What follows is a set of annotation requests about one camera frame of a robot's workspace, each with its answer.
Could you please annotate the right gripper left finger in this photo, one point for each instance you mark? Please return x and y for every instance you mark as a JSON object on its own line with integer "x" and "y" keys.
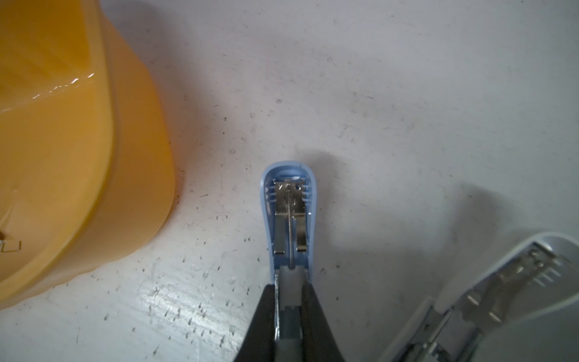
{"x": 259, "y": 342}

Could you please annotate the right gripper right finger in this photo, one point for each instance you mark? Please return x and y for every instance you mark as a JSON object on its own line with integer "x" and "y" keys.
{"x": 318, "y": 342}

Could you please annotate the yellow plastic tray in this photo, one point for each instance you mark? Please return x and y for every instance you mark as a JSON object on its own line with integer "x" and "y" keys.
{"x": 87, "y": 174}

